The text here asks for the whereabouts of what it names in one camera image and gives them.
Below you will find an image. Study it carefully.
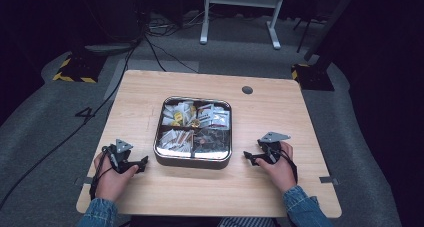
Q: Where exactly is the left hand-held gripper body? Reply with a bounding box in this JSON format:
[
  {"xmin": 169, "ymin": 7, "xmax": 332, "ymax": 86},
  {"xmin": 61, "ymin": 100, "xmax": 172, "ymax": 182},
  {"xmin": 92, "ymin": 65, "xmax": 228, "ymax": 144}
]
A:
[{"xmin": 105, "ymin": 138, "xmax": 135, "ymax": 175}]

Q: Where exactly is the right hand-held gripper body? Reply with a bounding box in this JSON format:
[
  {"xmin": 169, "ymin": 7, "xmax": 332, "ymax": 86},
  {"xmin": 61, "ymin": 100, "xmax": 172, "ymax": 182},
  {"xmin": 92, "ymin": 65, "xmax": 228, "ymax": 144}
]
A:
[{"xmin": 257, "ymin": 131, "xmax": 291, "ymax": 165}]

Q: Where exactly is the square metal tin box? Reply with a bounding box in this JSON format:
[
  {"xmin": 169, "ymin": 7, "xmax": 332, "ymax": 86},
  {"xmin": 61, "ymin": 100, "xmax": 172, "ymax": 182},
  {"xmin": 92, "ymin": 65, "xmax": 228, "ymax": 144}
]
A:
[{"xmin": 153, "ymin": 96, "xmax": 234, "ymax": 170}]

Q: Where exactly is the pile of white red packets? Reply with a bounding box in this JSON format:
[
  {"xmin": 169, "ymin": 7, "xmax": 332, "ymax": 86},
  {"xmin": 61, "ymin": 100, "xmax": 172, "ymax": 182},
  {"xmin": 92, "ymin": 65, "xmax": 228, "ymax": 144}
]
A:
[{"xmin": 196, "ymin": 103, "xmax": 231, "ymax": 131}]

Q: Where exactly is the person's right hand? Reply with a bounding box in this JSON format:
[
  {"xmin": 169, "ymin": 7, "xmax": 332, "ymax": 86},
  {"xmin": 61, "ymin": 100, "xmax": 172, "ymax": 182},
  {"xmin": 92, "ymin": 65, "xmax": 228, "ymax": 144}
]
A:
[{"xmin": 255, "ymin": 141, "xmax": 298, "ymax": 194}]

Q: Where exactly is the person's left hand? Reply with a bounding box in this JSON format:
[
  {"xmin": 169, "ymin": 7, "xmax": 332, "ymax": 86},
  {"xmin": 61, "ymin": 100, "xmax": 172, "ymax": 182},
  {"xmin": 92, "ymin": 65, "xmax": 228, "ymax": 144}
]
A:
[{"xmin": 94, "ymin": 152, "xmax": 140, "ymax": 202}]

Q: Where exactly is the pile of white brown sachets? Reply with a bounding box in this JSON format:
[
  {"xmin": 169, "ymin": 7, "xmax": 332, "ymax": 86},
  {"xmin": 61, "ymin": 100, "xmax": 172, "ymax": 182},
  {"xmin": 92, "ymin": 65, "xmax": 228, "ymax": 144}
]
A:
[{"xmin": 157, "ymin": 129, "xmax": 195, "ymax": 154}]

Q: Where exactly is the pile of dark foil packets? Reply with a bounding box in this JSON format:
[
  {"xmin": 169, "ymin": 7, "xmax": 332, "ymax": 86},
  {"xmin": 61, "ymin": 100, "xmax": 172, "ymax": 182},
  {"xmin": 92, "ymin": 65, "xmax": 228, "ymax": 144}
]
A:
[{"xmin": 193, "ymin": 128, "xmax": 231, "ymax": 155}]

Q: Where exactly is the pile of white yellow packets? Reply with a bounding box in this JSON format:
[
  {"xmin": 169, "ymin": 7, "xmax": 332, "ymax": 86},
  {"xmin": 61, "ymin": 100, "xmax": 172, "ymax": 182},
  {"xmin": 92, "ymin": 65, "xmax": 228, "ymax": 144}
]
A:
[{"xmin": 162, "ymin": 101, "xmax": 198, "ymax": 128}]

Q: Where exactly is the grey tape strip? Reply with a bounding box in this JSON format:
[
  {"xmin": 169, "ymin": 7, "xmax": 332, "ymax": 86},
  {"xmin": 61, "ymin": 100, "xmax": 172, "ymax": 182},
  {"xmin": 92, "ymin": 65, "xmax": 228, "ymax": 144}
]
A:
[{"xmin": 318, "ymin": 175, "xmax": 340, "ymax": 185}]

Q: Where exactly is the black yellow striped base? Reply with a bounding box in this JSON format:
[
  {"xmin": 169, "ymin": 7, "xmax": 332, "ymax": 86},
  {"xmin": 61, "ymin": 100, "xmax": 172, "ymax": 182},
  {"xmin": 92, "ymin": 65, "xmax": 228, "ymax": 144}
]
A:
[
  {"xmin": 52, "ymin": 53, "xmax": 105, "ymax": 84},
  {"xmin": 290, "ymin": 63, "xmax": 336, "ymax": 92}
]

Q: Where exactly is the dark slanted pole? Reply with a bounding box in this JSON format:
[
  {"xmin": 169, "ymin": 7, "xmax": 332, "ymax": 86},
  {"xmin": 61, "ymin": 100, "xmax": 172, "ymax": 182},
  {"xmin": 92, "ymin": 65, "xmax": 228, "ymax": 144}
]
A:
[{"xmin": 303, "ymin": 0, "xmax": 362, "ymax": 63}]

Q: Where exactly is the left hand-held gripper cable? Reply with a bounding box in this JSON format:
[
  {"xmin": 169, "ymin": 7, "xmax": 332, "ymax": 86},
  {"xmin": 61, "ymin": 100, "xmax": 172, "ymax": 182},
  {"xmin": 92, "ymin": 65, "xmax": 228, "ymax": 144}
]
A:
[{"xmin": 89, "ymin": 146, "xmax": 115, "ymax": 201}]

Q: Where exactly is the long black floor cable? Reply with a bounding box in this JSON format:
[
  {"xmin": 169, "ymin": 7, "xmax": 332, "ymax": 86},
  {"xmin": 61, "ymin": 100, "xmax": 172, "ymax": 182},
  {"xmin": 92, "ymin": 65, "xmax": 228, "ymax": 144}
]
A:
[{"xmin": 0, "ymin": 36, "xmax": 142, "ymax": 211}]

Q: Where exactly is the thin black floor cable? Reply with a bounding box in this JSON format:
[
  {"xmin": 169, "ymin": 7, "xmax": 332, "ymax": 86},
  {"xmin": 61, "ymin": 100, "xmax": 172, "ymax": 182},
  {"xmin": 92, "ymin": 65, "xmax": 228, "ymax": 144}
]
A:
[{"xmin": 144, "ymin": 36, "xmax": 200, "ymax": 74}]

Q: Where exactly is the tangle of floor cables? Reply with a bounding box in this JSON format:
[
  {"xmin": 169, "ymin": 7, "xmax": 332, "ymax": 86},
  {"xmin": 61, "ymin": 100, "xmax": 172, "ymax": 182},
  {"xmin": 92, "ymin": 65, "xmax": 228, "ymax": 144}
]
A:
[{"xmin": 146, "ymin": 10, "xmax": 208, "ymax": 38}]

